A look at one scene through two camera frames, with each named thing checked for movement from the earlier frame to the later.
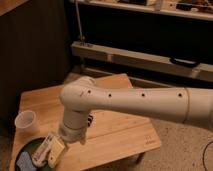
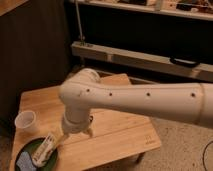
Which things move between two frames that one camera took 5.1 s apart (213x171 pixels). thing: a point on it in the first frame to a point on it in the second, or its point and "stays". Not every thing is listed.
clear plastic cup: [25, 122] stays
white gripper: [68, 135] to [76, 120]
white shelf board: [182, 13] stays
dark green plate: [30, 146] stays
